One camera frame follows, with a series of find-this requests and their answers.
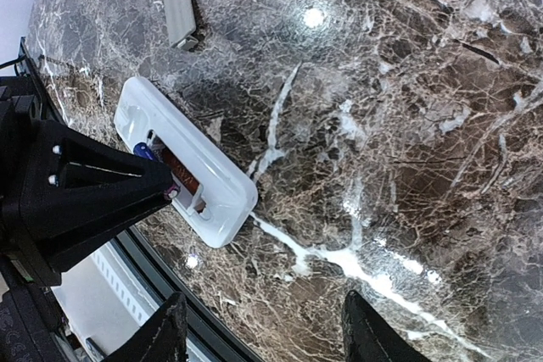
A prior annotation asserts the white remote control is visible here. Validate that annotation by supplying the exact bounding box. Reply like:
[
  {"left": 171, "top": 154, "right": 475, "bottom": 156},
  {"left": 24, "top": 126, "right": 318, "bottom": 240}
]
[{"left": 114, "top": 76, "right": 258, "bottom": 248}]

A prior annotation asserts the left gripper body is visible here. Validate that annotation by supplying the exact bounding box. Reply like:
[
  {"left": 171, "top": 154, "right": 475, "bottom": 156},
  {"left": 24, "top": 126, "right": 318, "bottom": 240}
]
[{"left": 1, "top": 76, "right": 68, "bottom": 361}]

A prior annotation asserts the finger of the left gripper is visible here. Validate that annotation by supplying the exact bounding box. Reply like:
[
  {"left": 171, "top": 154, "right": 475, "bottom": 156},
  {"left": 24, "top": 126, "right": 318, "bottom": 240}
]
[{"left": 0, "top": 119, "right": 175, "bottom": 276}]

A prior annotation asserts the black front rail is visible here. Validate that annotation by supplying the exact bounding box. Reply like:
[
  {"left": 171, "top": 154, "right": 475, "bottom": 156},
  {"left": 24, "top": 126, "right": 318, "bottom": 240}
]
[{"left": 14, "top": 49, "right": 256, "bottom": 361}]

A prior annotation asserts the blue AA battery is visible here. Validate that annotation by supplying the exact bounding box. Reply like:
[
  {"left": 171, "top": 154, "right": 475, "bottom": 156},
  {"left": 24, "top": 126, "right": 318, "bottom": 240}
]
[{"left": 132, "top": 142, "right": 180, "bottom": 201}]

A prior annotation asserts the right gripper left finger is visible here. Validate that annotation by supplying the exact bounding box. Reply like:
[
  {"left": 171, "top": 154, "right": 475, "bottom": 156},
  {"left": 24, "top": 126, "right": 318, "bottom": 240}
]
[{"left": 105, "top": 292, "right": 188, "bottom": 362}]

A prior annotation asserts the white slotted cable duct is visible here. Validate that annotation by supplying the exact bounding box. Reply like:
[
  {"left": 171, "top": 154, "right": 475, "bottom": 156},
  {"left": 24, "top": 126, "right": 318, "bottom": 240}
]
[{"left": 91, "top": 249, "right": 148, "bottom": 326}]

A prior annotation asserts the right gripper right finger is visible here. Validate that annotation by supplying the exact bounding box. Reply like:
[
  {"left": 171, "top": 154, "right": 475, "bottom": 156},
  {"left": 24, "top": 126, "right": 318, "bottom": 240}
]
[{"left": 342, "top": 290, "right": 429, "bottom": 362}]

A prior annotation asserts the grey battery cover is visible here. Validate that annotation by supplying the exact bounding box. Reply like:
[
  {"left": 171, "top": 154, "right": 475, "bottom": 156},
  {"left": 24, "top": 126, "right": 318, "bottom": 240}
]
[{"left": 164, "top": 0, "right": 199, "bottom": 51}]

